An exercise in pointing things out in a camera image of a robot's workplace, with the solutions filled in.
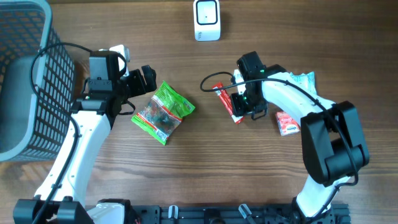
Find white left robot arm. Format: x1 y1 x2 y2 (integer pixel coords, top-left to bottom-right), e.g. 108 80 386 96
13 50 157 223

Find white barcode scanner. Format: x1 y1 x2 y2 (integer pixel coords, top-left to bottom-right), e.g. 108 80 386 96
193 0 221 42

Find green snack bag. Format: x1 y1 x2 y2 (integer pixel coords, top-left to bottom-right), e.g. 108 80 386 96
131 81 195 145

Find dark grey plastic basket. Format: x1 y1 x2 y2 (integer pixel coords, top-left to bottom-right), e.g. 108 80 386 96
1 1 76 161

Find light blue wet wipes pack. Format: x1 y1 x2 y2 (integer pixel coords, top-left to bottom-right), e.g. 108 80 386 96
290 72 317 95

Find red stick packet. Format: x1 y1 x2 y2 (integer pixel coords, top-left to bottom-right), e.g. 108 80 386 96
213 82 244 124

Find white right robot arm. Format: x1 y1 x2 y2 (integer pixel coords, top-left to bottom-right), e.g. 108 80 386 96
231 52 370 222

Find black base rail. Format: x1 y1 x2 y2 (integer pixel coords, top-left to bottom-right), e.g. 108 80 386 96
133 203 351 224

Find orange red small box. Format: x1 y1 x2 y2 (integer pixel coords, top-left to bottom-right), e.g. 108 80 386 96
275 111 300 136

